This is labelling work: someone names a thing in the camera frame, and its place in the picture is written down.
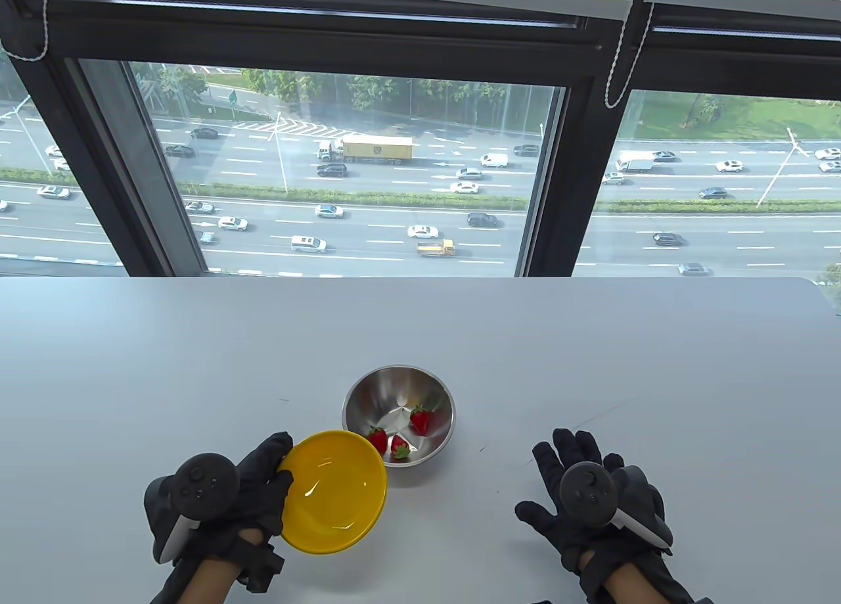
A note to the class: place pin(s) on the person's right hand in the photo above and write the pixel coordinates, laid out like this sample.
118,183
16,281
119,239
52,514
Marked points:
579,451

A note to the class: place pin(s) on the person's left hand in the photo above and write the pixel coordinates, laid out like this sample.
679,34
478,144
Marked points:
259,492

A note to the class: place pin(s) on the yellow plastic bowl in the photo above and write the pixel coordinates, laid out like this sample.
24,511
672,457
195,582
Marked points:
335,492

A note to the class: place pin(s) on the red strawberry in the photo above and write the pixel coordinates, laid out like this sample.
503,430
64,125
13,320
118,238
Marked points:
378,441
400,447
420,420

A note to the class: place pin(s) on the stainless steel mixing bowl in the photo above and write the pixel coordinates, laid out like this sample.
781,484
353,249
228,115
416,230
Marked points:
394,394

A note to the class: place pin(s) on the person's left forearm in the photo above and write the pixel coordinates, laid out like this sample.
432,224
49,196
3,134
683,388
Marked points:
210,581

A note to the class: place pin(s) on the person's right forearm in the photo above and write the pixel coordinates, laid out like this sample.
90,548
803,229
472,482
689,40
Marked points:
623,587

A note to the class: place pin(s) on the black right hand controller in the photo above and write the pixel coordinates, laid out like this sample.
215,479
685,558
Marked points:
588,492

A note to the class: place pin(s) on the black hand controller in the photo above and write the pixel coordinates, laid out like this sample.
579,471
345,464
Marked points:
205,486
588,492

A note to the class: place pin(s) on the black left hand controller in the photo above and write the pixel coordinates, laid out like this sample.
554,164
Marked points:
205,486

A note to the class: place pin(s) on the black window frame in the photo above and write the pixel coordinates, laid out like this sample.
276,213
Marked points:
328,39

